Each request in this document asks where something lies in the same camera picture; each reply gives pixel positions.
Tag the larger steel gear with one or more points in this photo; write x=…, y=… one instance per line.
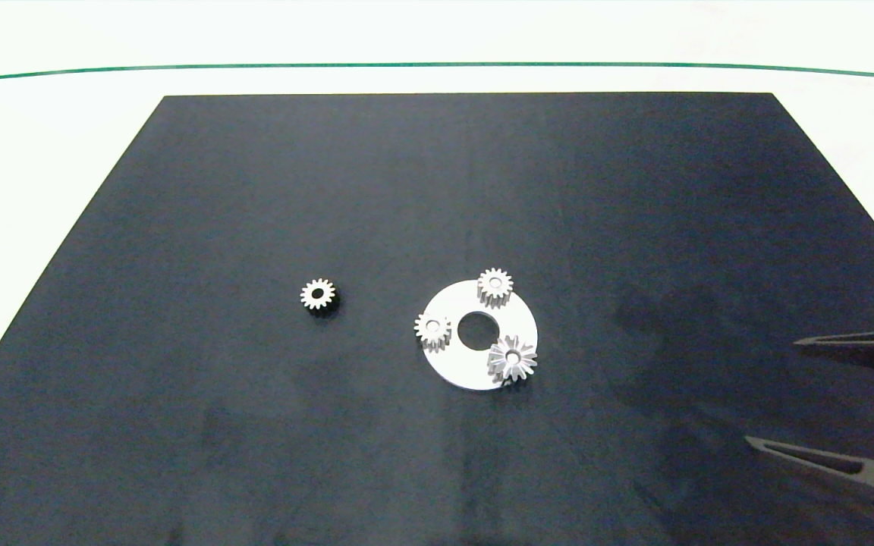
x=526, y=357

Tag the small steel gear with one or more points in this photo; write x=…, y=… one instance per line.
x=441, y=330
x=328, y=295
x=504, y=287

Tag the round white pin plate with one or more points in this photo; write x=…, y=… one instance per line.
x=452, y=365

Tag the dark table mat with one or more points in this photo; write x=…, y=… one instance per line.
x=255, y=189

